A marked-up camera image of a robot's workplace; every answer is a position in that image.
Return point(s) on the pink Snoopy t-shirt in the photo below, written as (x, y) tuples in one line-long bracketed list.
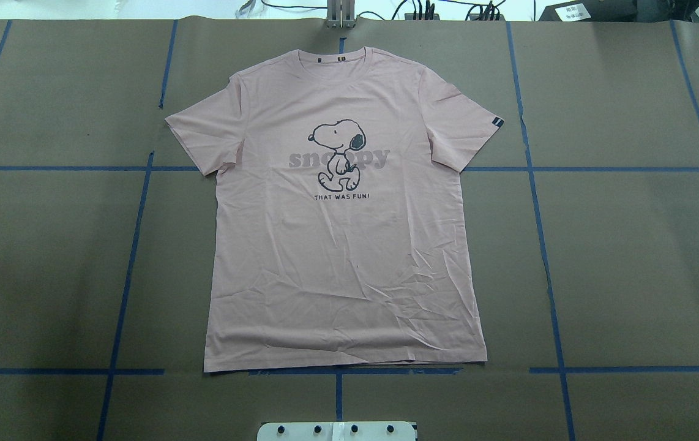
[(340, 226)]

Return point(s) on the black power supply box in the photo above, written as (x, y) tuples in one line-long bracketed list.
[(600, 11)]

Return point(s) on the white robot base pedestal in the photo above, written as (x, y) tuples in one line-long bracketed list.
[(339, 430)]

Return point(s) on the aluminium frame post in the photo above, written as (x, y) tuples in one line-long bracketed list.
[(341, 14)]

